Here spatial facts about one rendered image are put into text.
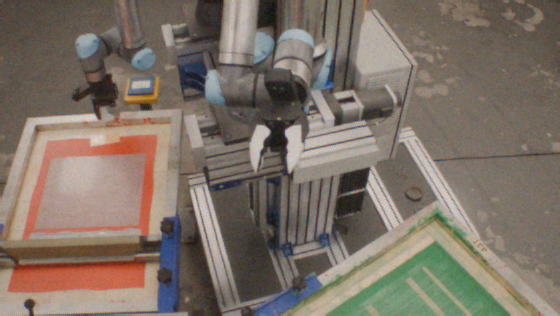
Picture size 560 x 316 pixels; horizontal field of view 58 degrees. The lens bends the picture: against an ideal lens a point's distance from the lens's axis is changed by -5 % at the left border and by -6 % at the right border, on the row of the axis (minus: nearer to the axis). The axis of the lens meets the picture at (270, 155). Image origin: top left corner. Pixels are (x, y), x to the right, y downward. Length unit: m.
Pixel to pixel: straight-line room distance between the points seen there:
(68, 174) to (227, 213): 0.96
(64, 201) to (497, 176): 2.38
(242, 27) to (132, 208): 0.82
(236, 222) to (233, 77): 1.51
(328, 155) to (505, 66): 2.70
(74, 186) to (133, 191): 0.21
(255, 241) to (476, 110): 1.81
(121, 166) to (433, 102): 2.29
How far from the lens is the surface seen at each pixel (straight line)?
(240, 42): 1.12
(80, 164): 1.90
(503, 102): 3.76
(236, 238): 2.50
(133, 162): 1.85
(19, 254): 1.67
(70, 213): 1.78
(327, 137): 1.57
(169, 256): 1.55
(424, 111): 3.50
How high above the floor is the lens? 2.31
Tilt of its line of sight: 48 degrees down
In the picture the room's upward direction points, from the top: straight up
